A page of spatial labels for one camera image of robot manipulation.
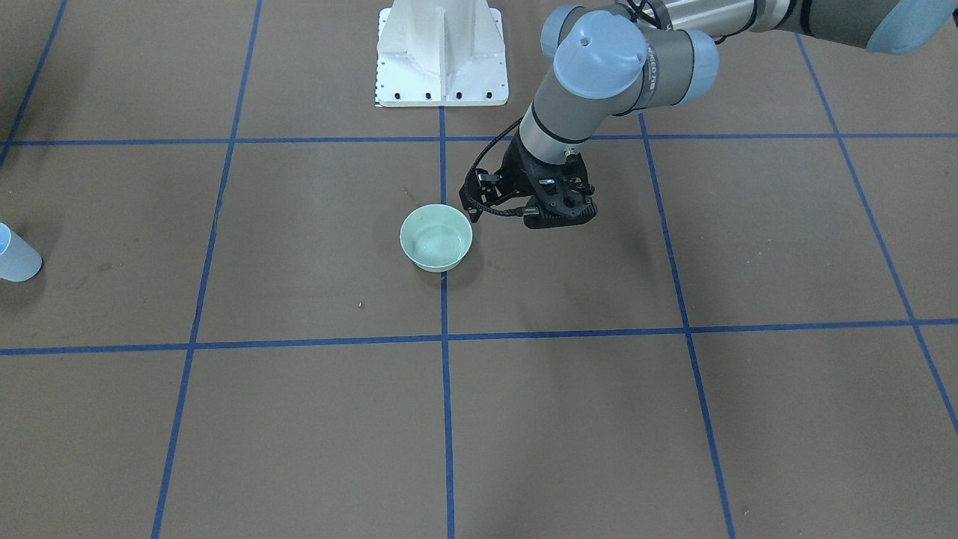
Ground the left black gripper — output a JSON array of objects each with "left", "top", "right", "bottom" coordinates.
[{"left": 503, "top": 136, "right": 598, "bottom": 230}]

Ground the mint green bowl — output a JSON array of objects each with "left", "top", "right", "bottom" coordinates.
[{"left": 398, "top": 204, "right": 474, "bottom": 273}]

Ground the light blue plastic cup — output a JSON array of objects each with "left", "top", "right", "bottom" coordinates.
[{"left": 1, "top": 222, "right": 43, "bottom": 282}]

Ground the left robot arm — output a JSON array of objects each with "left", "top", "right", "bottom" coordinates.
[{"left": 460, "top": 1, "right": 956, "bottom": 229}]

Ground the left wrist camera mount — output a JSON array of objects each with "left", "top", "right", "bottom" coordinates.
[{"left": 459, "top": 167, "right": 522, "bottom": 224}]

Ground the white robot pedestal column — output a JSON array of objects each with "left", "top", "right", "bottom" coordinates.
[{"left": 374, "top": 1, "right": 510, "bottom": 107}]

